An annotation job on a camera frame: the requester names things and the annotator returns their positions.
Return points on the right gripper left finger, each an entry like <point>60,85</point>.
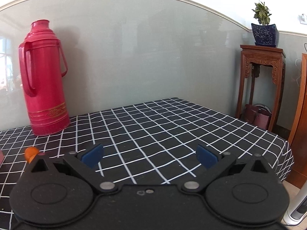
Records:
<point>81,165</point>

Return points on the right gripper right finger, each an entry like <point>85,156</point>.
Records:
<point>216,165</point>

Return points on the orange tangerine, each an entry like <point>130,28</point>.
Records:
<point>30,153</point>

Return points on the pink bag under stand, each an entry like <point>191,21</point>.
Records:
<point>257,115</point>

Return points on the red cardboard box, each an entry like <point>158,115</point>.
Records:
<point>1,157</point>

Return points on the white floor heater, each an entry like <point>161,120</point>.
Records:
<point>296,211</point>

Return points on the red thermos flask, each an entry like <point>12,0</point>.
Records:
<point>40,58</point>

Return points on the carved wooden plant stand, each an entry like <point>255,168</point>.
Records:
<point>262,76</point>

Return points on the green plant blue pot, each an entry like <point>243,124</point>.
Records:
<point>265,33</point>

